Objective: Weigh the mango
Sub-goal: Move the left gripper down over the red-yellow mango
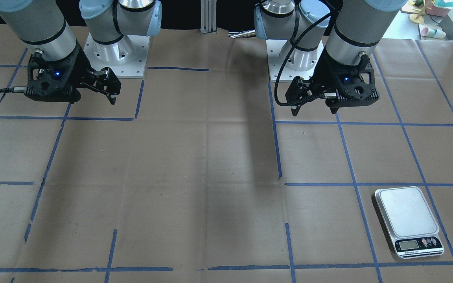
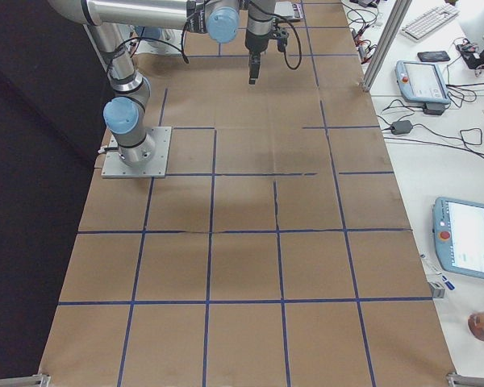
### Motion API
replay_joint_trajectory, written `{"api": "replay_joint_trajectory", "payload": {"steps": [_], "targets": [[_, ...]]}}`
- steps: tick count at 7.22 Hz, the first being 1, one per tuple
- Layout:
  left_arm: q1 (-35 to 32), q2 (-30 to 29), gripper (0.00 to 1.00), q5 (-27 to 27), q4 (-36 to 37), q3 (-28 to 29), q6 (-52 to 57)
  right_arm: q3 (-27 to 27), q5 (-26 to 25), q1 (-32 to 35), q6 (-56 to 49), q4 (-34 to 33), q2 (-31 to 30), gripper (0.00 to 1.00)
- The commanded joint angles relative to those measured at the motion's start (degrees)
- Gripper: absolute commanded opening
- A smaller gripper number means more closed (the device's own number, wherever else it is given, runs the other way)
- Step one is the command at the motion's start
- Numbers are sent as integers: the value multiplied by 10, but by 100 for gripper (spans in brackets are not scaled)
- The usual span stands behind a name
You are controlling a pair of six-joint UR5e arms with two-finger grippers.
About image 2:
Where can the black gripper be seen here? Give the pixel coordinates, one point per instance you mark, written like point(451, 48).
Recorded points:
point(253, 44)

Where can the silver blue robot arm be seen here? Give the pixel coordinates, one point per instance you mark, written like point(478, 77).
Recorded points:
point(219, 19)

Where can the silver digital scale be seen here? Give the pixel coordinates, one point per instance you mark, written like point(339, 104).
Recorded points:
point(291, 11)

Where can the black power adapter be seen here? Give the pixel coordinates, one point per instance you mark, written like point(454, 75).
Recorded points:
point(401, 127)

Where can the white keyboard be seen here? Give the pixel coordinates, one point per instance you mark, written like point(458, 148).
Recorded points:
point(430, 21)

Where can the far teach pendant tablet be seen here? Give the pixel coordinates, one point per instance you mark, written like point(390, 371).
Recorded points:
point(421, 82)

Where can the teach pendant tablet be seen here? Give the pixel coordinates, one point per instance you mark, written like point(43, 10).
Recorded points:
point(421, 82)
point(458, 229)

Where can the black smartphone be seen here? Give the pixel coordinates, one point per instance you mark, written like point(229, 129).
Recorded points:
point(433, 56)

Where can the brown paper table cover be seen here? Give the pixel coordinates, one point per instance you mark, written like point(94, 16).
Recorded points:
point(276, 251)

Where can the near teach pendant tablet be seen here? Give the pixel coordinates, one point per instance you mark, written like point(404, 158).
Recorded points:
point(458, 229)

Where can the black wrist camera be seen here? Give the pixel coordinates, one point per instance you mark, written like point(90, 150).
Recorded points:
point(281, 35)

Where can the aluminium frame post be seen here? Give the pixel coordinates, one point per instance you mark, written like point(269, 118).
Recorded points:
point(387, 37)

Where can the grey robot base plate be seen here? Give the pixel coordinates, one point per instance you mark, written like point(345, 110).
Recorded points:
point(150, 159)

